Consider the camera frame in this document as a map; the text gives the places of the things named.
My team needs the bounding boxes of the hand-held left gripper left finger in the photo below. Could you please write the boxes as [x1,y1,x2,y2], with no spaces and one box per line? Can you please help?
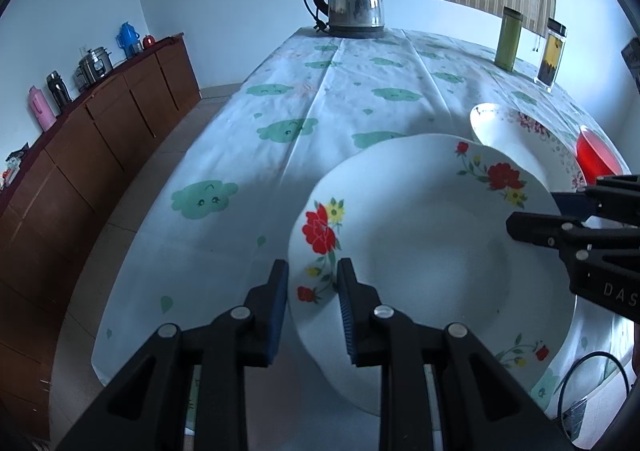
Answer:
[55,258,291,451]

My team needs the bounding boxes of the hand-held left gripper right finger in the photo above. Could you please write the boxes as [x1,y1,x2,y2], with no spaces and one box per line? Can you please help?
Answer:
[336,257,576,451]

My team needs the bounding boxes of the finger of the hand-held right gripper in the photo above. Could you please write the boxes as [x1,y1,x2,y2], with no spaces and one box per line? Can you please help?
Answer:
[506,212,640,263]
[552,174,640,221]

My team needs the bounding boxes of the white plate with red flowers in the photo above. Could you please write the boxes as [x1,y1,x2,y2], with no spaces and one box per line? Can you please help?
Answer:
[288,134,576,419]

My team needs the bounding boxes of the red bowl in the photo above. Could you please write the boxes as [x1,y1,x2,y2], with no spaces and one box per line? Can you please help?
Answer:
[576,125,631,184]

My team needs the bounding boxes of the white plate with patterned rim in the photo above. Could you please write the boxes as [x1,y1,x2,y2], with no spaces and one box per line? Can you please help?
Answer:
[470,102,587,192]

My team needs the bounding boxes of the clear tea bottle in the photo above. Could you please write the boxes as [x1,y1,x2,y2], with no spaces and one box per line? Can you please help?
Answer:
[534,18,568,93]

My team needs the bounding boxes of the green tumbler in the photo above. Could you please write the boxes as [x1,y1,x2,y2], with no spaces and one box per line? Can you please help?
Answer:
[494,7,523,72]

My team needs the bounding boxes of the white tablecloth with green clouds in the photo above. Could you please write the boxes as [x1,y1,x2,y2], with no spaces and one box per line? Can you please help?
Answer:
[91,26,636,424]

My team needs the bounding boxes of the brown wooden sideboard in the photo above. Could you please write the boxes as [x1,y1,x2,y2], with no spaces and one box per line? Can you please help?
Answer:
[0,34,202,442]

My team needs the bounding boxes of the black kettle base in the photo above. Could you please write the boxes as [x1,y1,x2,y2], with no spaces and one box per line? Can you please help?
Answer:
[326,24,386,38]

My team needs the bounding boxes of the silver rice cooker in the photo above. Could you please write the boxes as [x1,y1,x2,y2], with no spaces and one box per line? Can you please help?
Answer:
[75,46,112,92]

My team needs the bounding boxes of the blue plastic jug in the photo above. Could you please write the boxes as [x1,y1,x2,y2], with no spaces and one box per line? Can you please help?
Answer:
[116,22,142,58]

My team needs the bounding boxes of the black thermos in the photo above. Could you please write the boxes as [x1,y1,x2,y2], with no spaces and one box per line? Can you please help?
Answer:
[46,71,72,113]

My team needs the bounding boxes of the pink thermos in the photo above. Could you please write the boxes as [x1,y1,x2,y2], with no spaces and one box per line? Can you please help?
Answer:
[27,85,57,132]

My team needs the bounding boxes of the black cable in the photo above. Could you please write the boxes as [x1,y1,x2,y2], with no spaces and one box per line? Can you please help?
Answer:
[556,352,631,427]

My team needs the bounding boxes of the dark wall hanging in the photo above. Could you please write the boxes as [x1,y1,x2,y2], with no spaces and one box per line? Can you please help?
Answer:
[621,37,640,93]

